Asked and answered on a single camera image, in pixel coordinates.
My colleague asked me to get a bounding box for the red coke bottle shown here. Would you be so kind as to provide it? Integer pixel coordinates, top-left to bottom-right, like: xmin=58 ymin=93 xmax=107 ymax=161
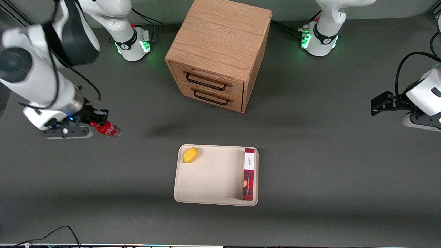
xmin=90 ymin=121 xmax=121 ymax=138

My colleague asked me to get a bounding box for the black cable at table edge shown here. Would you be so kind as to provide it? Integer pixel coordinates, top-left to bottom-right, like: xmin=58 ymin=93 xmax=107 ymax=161
xmin=14 ymin=225 xmax=82 ymax=247

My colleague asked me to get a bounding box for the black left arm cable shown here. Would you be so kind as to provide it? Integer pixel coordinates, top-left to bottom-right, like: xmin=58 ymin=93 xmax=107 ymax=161
xmin=395 ymin=33 xmax=441 ymax=99

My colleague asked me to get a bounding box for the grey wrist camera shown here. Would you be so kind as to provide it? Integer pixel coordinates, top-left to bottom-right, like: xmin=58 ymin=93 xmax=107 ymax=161
xmin=401 ymin=112 xmax=441 ymax=132
xmin=45 ymin=125 xmax=94 ymax=140

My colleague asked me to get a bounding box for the black metal drawer handle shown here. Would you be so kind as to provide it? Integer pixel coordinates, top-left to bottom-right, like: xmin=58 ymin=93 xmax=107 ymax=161
xmin=194 ymin=89 xmax=230 ymax=106
xmin=186 ymin=71 xmax=228 ymax=91

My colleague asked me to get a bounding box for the black right base cable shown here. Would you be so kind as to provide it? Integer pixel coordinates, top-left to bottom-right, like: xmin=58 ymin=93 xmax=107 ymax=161
xmin=131 ymin=8 xmax=165 ymax=42

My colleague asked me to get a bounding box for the beige plastic tray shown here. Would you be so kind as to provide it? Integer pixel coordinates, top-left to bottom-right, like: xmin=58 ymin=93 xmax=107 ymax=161
xmin=173 ymin=144 xmax=259 ymax=206

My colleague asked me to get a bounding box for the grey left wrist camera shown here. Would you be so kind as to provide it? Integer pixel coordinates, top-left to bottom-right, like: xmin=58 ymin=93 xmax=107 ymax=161
xmin=401 ymin=112 xmax=441 ymax=132

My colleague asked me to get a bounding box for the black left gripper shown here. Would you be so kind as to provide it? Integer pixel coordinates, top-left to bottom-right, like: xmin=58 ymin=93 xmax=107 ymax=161
xmin=371 ymin=91 xmax=419 ymax=116

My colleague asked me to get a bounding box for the yellow lemon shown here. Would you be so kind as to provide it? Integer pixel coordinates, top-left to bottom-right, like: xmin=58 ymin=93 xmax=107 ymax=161
xmin=183 ymin=147 xmax=199 ymax=163

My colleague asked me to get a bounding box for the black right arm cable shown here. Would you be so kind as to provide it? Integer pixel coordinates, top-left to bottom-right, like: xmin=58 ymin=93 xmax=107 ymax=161
xmin=19 ymin=0 xmax=102 ymax=110

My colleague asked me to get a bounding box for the red plaid cookie box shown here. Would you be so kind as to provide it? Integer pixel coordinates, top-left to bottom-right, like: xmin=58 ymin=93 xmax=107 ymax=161
xmin=242 ymin=148 xmax=255 ymax=201

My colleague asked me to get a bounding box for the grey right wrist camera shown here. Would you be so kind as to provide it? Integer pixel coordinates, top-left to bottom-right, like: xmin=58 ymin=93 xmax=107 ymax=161
xmin=45 ymin=125 xmax=94 ymax=140

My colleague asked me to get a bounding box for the wooden drawer front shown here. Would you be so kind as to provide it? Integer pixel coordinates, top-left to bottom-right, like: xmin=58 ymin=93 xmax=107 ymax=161
xmin=177 ymin=82 xmax=243 ymax=112
xmin=170 ymin=62 xmax=245 ymax=100

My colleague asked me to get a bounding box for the black left base cable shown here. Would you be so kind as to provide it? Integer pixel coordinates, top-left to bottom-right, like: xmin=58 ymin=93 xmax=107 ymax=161
xmin=271 ymin=10 xmax=322 ymax=41

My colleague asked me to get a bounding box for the wooden drawer cabinet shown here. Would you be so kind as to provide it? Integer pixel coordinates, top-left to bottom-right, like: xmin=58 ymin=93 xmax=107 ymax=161
xmin=165 ymin=0 xmax=273 ymax=114

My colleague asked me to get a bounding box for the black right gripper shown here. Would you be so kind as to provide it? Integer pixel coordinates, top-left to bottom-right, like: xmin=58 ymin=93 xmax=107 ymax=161
xmin=63 ymin=104 xmax=109 ymax=128

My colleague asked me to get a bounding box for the black base cable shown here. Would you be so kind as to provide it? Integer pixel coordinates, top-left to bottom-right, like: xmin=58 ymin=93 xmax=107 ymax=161
xmin=131 ymin=8 xmax=165 ymax=42
xmin=271 ymin=10 xmax=322 ymax=41

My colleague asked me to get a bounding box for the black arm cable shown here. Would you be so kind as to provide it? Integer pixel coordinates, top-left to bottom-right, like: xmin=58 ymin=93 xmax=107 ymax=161
xmin=395 ymin=33 xmax=441 ymax=99
xmin=19 ymin=0 xmax=102 ymax=110

